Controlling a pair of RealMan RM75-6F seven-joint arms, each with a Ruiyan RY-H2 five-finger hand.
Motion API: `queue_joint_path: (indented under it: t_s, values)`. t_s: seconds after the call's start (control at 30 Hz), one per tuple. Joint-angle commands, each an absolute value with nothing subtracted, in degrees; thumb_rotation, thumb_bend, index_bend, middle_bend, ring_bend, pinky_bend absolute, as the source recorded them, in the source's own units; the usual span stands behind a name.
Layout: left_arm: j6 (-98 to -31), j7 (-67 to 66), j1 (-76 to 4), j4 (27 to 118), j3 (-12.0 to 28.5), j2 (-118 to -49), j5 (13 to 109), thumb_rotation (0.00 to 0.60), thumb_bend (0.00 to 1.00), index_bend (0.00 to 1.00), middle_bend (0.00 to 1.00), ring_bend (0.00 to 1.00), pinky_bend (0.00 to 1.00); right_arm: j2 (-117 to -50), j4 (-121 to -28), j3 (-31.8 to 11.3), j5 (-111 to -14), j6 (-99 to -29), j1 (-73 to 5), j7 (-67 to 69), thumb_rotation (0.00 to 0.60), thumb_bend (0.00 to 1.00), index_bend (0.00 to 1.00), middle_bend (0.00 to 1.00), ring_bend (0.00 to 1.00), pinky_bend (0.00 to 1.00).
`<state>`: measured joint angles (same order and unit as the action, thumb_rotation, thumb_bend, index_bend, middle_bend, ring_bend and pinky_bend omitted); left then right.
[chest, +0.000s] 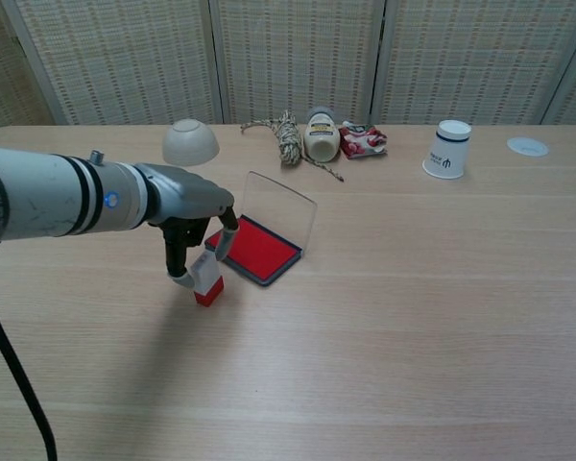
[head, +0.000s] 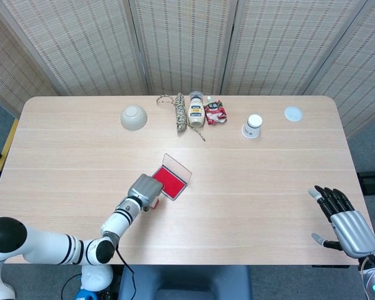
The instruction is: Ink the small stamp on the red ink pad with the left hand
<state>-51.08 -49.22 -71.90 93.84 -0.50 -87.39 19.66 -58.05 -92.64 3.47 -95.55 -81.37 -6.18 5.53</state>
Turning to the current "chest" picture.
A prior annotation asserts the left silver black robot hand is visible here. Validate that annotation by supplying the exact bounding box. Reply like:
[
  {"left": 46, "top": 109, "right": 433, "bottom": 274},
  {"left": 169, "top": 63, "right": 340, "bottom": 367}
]
[{"left": 133, "top": 161, "right": 239, "bottom": 291}]

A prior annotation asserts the small red white stamp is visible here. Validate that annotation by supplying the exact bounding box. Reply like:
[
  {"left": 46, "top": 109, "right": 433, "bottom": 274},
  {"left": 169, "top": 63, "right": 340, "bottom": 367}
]
[{"left": 191, "top": 253, "right": 226, "bottom": 307}]

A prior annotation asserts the red ink pad case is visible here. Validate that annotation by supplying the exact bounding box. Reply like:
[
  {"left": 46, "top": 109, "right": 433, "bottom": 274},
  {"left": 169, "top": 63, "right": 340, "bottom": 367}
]
[{"left": 204, "top": 171, "right": 318, "bottom": 288}]

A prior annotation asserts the beige upturned bowl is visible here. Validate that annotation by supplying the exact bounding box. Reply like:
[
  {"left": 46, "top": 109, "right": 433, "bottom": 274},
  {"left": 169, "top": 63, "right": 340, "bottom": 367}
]
[{"left": 161, "top": 119, "right": 221, "bottom": 167}]

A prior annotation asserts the mayonnaise squeeze bottle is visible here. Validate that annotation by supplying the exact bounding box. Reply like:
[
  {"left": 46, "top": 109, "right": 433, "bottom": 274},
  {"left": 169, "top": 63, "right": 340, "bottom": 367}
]
[{"left": 302, "top": 106, "right": 341, "bottom": 162}]

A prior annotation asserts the woven folding screen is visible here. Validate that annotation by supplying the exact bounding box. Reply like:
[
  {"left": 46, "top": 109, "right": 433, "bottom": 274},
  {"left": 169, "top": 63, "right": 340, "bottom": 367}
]
[{"left": 0, "top": 0, "right": 576, "bottom": 127}]

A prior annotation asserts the red sauce pouch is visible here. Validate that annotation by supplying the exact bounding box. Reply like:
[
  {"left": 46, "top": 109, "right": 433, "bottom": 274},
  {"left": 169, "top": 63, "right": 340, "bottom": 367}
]
[{"left": 338, "top": 120, "right": 389, "bottom": 160}]

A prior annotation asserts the white upturned paper cup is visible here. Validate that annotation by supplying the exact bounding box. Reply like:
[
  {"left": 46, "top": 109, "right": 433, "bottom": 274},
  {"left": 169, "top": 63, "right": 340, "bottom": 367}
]
[{"left": 421, "top": 119, "right": 472, "bottom": 181}]

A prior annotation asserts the translucent round lid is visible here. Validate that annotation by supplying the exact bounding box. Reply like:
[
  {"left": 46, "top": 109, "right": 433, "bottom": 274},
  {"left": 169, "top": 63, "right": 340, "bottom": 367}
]
[{"left": 506, "top": 136, "right": 550, "bottom": 158}]

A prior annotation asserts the braided rope bundle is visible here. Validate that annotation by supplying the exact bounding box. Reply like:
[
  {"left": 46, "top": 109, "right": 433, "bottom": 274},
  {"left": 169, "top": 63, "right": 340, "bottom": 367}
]
[{"left": 240, "top": 109, "right": 346, "bottom": 183}]

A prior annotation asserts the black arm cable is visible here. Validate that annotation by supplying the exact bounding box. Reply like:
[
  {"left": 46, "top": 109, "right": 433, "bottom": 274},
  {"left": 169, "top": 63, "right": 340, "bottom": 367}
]
[{"left": 0, "top": 249, "right": 59, "bottom": 461}]

